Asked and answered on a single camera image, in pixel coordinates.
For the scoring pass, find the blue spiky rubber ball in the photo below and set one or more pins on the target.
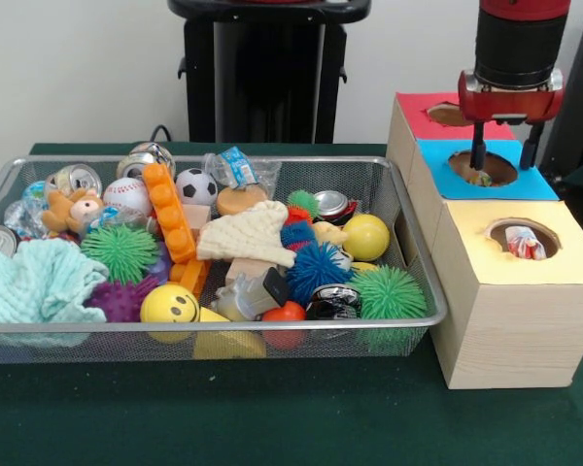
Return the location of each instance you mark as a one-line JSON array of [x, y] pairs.
[[320, 267]]

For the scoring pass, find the brown teddy bear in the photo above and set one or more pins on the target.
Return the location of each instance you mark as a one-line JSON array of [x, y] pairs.
[[65, 209]]

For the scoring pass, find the yellow smiley face ball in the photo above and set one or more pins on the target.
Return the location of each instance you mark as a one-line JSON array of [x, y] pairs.
[[170, 303]]

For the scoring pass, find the cream fluffy cloth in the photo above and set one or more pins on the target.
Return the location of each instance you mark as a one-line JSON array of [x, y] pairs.
[[252, 238]]

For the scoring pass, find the green spiky rubber ball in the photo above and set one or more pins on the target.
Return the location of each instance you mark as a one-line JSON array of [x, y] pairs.
[[393, 293], [119, 252]]

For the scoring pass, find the dark green table cloth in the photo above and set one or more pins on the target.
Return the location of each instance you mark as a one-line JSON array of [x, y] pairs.
[[272, 417]]

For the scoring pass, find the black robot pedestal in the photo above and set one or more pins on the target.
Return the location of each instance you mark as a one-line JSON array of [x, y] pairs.
[[272, 73]]

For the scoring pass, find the plain yellow ball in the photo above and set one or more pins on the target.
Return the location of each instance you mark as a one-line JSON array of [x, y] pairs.
[[366, 238]]

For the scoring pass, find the white baseball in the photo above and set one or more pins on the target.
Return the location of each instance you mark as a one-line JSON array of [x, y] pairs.
[[126, 194]]

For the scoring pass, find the mint green knitted cloth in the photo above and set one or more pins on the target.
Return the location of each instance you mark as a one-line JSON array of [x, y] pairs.
[[34, 281]]

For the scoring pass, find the black and white soccer ball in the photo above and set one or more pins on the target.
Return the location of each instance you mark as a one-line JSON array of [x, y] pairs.
[[196, 187]]

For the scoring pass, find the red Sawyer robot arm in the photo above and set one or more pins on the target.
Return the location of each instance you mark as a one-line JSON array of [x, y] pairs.
[[520, 43]]

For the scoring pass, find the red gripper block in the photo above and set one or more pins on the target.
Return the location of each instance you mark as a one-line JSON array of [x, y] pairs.
[[510, 104]]

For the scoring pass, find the wooden box with three holes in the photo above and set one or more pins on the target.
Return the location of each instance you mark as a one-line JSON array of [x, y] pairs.
[[510, 330]]

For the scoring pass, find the orange plastic block toy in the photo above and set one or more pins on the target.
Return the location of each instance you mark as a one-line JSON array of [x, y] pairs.
[[170, 213]]

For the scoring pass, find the colourful dotted cloth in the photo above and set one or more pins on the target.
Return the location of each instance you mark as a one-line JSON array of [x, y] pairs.
[[522, 245]]

